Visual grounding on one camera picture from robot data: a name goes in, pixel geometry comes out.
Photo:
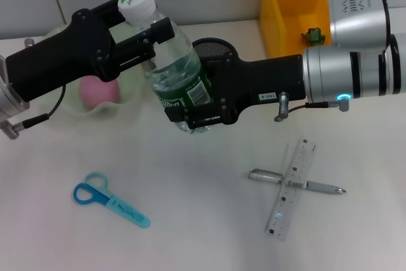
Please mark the small green toy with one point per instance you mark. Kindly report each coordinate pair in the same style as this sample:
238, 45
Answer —
312, 35

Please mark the yellow plastic bin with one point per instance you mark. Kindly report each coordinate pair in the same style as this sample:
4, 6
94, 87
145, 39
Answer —
285, 14

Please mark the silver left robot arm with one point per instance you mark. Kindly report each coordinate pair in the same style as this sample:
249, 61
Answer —
9, 99

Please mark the grey ballpoint pen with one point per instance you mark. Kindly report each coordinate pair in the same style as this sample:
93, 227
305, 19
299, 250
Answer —
266, 176

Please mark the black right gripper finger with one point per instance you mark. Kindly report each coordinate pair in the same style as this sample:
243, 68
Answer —
203, 117
215, 64

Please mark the pale green glass fruit plate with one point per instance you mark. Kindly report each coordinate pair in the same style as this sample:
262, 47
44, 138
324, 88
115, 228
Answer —
127, 93

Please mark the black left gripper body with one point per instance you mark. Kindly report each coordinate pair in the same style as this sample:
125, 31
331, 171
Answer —
60, 58

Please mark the black mesh pen holder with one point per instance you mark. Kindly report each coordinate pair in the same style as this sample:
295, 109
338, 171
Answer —
212, 47

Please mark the blue capped scissors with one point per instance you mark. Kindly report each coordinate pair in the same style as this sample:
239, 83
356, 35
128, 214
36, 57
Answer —
104, 199

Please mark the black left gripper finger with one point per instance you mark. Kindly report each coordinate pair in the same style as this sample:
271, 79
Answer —
136, 49
109, 14

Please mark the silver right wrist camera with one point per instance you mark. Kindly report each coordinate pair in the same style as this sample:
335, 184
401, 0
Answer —
358, 7

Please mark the pink peach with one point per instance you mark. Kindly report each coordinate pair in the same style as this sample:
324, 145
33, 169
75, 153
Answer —
100, 91

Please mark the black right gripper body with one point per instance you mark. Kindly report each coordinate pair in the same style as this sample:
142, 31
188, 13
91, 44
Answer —
263, 83

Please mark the clear plastic water bottle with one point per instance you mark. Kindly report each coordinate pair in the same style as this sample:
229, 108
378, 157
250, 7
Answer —
171, 52

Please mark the transparent plastic ruler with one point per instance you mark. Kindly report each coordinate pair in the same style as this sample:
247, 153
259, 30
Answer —
290, 201

